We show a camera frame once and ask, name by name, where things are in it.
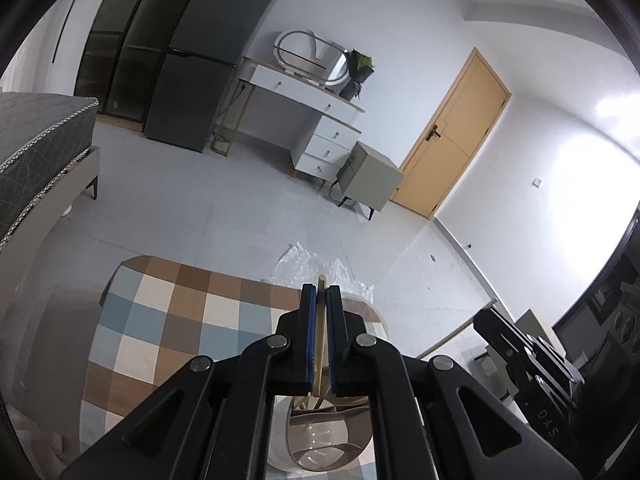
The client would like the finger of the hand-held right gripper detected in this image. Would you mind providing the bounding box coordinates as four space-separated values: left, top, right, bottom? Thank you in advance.
472 307 535 362

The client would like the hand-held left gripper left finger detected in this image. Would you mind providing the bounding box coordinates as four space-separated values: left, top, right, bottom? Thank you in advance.
57 282 321 480

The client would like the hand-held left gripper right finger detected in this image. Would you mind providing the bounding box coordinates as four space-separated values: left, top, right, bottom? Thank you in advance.
325 284 583 480

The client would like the grey white utensil holder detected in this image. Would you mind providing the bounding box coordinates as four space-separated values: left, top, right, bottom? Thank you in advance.
267 392 377 476

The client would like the clear bubble wrap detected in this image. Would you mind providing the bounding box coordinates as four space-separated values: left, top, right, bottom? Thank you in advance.
267 242 376 306

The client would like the dark glossy cabinet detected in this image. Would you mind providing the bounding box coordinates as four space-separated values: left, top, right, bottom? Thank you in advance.
552 200 640 411

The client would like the checkered tablecloth table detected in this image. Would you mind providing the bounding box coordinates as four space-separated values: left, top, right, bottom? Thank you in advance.
80 255 390 480

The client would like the grey nightstand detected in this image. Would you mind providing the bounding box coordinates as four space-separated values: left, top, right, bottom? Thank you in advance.
327 141 405 221

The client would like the light wooden door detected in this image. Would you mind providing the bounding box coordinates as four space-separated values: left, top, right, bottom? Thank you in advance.
390 47 512 220

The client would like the white vanity desk with drawers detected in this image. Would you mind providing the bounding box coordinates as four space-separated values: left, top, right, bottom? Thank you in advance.
210 57 366 181

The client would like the black bag with green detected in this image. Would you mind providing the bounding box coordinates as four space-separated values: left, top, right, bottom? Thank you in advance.
337 49 376 101

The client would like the dark grey refrigerator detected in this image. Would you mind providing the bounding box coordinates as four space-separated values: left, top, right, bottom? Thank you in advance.
142 0 291 153

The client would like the white cloth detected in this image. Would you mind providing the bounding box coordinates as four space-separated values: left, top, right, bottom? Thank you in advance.
7 402 68 468

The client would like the dark grey mattress bed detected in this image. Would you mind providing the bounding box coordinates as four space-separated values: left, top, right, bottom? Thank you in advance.
0 91 101 281

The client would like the dark glass door cabinet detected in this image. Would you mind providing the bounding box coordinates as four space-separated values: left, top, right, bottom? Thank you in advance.
74 0 216 133

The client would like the oval white frame mirror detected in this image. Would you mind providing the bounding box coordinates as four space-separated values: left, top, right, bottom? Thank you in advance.
272 29 351 86

